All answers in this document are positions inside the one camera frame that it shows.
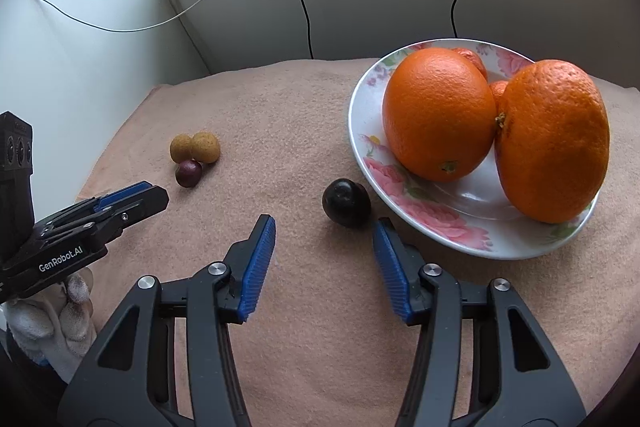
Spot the large rough-skinned orange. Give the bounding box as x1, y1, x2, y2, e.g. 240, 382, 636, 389
494, 60, 611, 225

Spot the large mandarin with stem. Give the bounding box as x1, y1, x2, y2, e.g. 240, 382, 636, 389
488, 80, 509, 114

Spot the blackish dark plum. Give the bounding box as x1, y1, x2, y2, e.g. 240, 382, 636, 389
322, 178, 372, 229

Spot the peach fleece blanket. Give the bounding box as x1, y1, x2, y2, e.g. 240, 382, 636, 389
75, 57, 640, 427

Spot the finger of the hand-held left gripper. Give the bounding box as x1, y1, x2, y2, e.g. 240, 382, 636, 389
33, 180, 154, 229
34, 187, 170, 249

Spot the person's left hand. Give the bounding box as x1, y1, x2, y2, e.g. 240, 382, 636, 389
4, 267, 99, 384

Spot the medium mandarin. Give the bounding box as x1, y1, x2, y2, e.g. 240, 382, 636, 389
451, 47, 489, 81

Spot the large smooth navel orange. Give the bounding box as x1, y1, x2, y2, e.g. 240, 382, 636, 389
382, 48, 497, 182

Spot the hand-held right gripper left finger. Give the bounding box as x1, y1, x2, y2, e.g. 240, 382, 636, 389
57, 214, 277, 427

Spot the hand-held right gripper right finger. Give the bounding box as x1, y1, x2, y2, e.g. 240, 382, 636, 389
372, 218, 587, 427

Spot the brown longan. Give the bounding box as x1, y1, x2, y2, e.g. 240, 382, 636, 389
170, 134, 194, 163
190, 132, 221, 164

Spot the reddish purple plum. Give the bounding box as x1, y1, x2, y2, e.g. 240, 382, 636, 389
175, 159, 203, 188

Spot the white floral plate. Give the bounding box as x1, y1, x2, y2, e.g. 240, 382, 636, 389
348, 38, 599, 261

